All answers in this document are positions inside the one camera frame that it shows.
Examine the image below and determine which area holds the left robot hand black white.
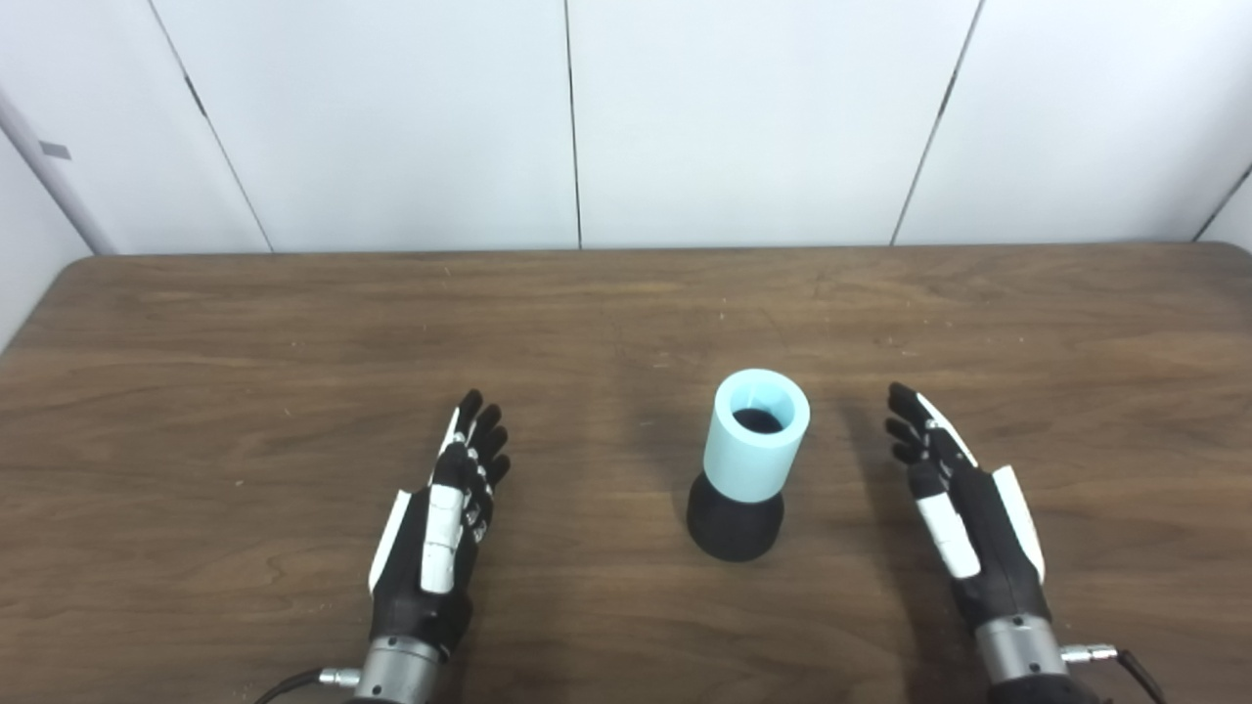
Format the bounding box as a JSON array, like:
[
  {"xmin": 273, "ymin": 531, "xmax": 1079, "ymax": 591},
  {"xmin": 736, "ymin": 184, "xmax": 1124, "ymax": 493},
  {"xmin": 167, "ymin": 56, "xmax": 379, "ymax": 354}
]
[{"xmin": 367, "ymin": 388, "xmax": 513, "ymax": 663}]

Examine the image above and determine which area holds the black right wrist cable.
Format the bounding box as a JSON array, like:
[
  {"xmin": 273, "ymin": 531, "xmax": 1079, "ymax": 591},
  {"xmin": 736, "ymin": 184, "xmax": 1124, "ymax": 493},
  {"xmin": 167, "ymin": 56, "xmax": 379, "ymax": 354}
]
[{"xmin": 1060, "ymin": 642, "xmax": 1167, "ymax": 704}]

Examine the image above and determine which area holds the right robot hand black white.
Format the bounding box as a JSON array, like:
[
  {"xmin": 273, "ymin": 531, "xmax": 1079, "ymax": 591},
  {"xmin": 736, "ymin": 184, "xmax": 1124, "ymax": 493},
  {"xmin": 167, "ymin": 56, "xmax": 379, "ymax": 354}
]
[{"xmin": 883, "ymin": 381, "xmax": 1054, "ymax": 634}]

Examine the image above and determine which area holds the light-blue hose piece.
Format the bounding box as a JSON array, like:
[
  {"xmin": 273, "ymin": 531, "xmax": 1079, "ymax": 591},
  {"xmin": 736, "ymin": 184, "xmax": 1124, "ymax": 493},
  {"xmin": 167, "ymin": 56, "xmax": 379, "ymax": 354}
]
[{"xmin": 702, "ymin": 368, "xmax": 812, "ymax": 505}]

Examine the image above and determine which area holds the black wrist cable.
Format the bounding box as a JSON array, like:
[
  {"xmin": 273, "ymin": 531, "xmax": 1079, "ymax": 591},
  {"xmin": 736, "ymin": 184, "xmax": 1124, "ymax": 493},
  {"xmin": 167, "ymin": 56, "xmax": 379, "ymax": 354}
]
[
  {"xmin": 1060, "ymin": 642, "xmax": 1167, "ymax": 704},
  {"xmin": 253, "ymin": 666, "xmax": 364, "ymax": 704}
]

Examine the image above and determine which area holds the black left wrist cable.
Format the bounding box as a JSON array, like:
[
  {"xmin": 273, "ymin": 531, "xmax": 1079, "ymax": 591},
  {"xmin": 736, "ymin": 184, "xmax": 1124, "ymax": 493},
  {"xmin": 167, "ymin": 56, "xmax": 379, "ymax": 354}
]
[{"xmin": 253, "ymin": 666, "xmax": 364, "ymax": 704}]

